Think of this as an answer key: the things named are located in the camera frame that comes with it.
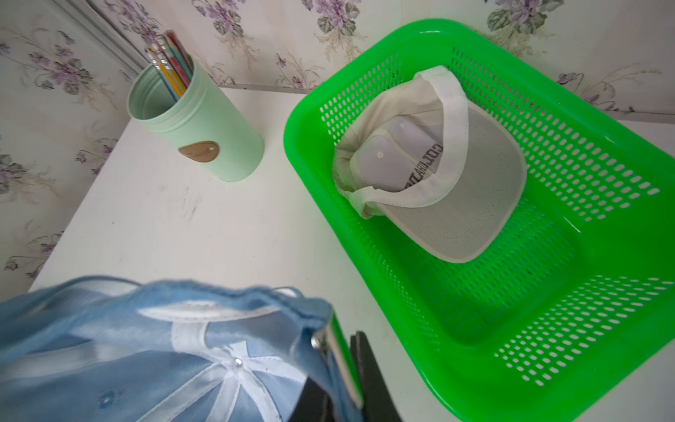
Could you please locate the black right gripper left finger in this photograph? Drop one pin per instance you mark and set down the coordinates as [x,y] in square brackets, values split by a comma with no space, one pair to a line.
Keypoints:
[314,405]

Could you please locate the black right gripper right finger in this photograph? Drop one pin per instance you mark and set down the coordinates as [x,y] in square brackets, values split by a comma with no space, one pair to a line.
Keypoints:
[378,405]

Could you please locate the light blue baseball cap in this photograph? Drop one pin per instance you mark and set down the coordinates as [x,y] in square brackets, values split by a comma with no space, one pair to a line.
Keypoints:
[101,348]

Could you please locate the beige baseball cap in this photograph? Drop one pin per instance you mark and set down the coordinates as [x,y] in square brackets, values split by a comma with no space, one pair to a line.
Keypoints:
[437,165]

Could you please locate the green plastic basket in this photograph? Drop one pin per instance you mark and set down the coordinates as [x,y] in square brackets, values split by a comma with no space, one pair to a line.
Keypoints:
[575,293]

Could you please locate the mint green pencil cup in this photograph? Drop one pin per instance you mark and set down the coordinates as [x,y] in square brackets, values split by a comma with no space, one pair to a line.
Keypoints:
[203,125]

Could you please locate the bundle of coloured pencils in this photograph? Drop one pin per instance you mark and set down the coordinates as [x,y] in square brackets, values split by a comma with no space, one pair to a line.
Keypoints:
[171,62]

